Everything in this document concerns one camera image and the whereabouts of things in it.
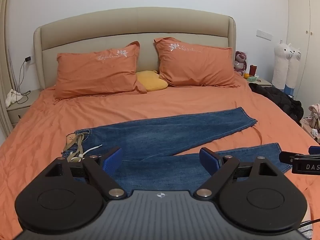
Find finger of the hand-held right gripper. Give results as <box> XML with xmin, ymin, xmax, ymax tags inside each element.
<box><xmin>278</xmin><ymin>146</ymin><xmax>320</xmax><ymax>165</ymax></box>

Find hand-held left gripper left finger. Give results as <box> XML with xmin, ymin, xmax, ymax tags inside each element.
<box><xmin>46</xmin><ymin>147</ymin><xmax>127</xmax><ymax>200</ymax></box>

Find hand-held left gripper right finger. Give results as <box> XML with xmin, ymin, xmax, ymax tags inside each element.
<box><xmin>194</xmin><ymin>147</ymin><xmax>276</xmax><ymax>200</ymax></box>

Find blue denim pants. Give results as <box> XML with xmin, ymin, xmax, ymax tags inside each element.
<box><xmin>61</xmin><ymin>107</ymin><xmax>293</xmax><ymax>198</ymax></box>

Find beige fabric belt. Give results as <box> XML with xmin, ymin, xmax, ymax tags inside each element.
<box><xmin>61</xmin><ymin>133</ymin><xmax>87</xmax><ymax>163</ymax></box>

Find pile of light clothes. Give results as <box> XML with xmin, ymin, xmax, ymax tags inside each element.
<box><xmin>299</xmin><ymin>103</ymin><xmax>320</xmax><ymax>144</ymax></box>

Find black jacket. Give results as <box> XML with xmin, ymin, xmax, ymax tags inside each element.
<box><xmin>249</xmin><ymin>82</ymin><xmax>304</xmax><ymax>124</ymax></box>

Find beige nightstand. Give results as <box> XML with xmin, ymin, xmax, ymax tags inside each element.
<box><xmin>6</xmin><ymin>89</ymin><xmax>42</xmax><ymax>128</ymax></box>
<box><xmin>246</xmin><ymin>76</ymin><xmax>273</xmax><ymax>88</ymax></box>

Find orange bed sheet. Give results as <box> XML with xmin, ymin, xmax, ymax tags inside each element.
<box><xmin>0</xmin><ymin>75</ymin><xmax>320</xmax><ymax>233</ymax></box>

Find orange embroidered pillow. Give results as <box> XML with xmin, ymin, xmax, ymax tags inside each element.
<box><xmin>54</xmin><ymin>41</ymin><xmax>148</xmax><ymax>100</ymax></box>
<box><xmin>153</xmin><ymin>37</ymin><xmax>242</xmax><ymax>88</ymax></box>

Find white alpaca plush pillow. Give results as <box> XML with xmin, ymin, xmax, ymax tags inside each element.
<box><xmin>271</xmin><ymin>39</ymin><xmax>293</xmax><ymax>91</ymax></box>
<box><xmin>285</xmin><ymin>44</ymin><xmax>302</xmax><ymax>97</ymax></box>

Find yellow cushion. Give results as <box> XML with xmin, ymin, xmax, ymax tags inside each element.
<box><xmin>135</xmin><ymin>70</ymin><xmax>168</xmax><ymax>92</ymax></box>

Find purple plush bear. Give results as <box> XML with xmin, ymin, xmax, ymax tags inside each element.
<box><xmin>233</xmin><ymin>50</ymin><xmax>248</xmax><ymax>77</ymax></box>

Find white cloth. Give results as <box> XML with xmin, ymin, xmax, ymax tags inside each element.
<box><xmin>5</xmin><ymin>89</ymin><xmax>30</xmax><ymax>107</ymax></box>

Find beige padded headboard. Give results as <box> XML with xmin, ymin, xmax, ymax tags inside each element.
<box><xmin>33</xmin><ymin>7</ymin><xmax>237</xmax><ymax>90</ymax></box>

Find cream wardrobe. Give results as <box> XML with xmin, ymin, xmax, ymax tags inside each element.
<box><xmin>286</xmin><ymin>0</ymin><xmax>320</xmax><ymax>113</ymax></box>

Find white drawstring cord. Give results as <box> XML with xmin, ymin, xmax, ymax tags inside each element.
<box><xmin>79</xmin><ymin>144</ymin><xmax>103</xmax><ymax>159</ymax></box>

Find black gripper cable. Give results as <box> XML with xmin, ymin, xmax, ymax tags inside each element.
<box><xmin>299</xmin><ymin>219</ymin><xmax>320</xmax><ymax>231</ymax></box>

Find white wall switch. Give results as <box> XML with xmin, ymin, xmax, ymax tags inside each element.
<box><xmin>256</xmin><ymin>29</ymin><xmax>273</xmax><ymax>41</ymax></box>

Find black charging cable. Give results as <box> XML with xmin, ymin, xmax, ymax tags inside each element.
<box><xmin>11</xmin><ymin>59</ymin><xmax>31</xmax><ymax>103</ymax></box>

